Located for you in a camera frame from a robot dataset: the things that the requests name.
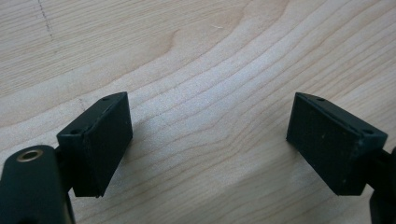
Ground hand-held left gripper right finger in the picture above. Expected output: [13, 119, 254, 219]
[286, 91, 389, 197]

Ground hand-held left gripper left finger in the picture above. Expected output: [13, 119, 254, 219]
[56, 91, 134, 199]

